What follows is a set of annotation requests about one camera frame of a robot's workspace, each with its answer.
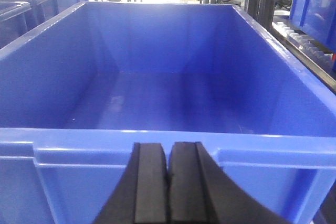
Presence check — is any blue bin upper right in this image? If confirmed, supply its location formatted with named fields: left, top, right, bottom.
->
left=1, top=2, right=335, bottom=223

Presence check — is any blue bin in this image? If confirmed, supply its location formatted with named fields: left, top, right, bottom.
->
left=1, top=2, right=335, bottom=223
left=0, top=0, right=90, bottom=49
left=289, top=0, right=335, bottom=52

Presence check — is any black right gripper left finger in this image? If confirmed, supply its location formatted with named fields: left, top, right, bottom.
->
left=93, top=143, right=168, bottom=223

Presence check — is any far right blue bin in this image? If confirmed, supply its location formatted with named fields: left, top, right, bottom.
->
left=289, top=0, right=335, bottom=52

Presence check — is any white roller conveyor track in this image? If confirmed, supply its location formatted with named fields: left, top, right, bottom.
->
left=273, top=22, right=335, bottom=74

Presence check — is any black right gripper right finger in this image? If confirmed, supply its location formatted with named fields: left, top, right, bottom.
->
left=169, top=142, right=288, bottom=223

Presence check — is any blue bin upper left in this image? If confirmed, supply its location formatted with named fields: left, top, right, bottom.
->
left=0, top=0, right=90, bottom=49

